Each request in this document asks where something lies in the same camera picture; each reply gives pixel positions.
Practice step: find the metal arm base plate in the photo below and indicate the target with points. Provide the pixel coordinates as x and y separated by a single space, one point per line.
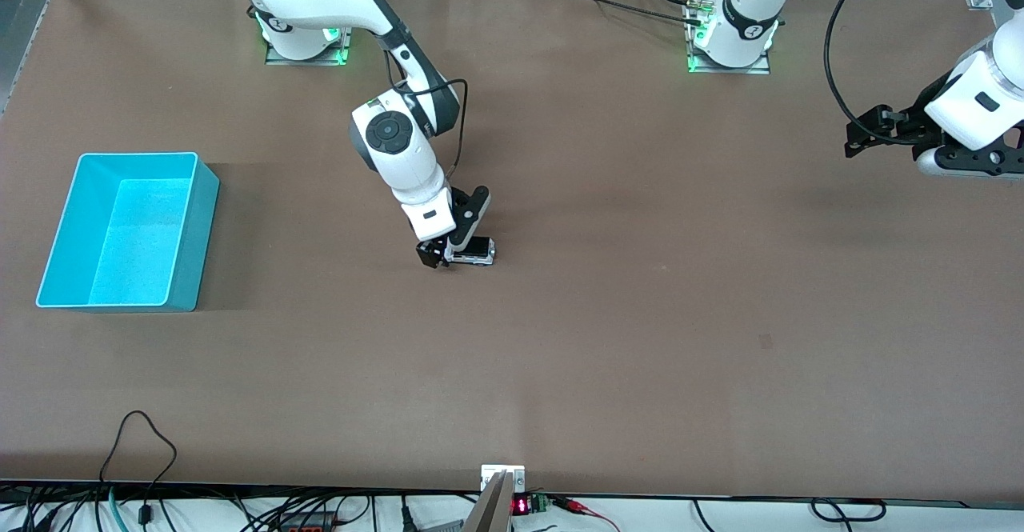
346 48
760 69

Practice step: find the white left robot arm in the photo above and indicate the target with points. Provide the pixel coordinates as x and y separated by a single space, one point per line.
744 28

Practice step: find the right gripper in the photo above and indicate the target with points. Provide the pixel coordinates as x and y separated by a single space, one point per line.
433 251

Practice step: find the turquoise plastic bin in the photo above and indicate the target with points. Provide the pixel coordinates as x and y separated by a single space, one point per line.
136 236

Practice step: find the green terminal block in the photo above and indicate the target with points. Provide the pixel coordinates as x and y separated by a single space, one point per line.
539 503

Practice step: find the red LED display module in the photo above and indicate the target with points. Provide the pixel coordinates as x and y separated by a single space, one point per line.
521 506

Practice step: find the red clip leads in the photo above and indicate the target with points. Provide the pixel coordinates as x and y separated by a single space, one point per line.
574 506

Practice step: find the white jeep toy black roof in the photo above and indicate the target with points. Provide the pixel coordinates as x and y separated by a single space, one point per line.
480 256

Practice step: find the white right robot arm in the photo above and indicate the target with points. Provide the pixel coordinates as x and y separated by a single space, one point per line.
392 132

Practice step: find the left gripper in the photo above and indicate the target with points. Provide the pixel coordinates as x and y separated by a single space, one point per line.
917 125

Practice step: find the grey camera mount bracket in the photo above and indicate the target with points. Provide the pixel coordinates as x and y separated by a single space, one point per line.
492 508

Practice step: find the black box red switches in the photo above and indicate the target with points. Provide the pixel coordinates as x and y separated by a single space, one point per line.
308 526

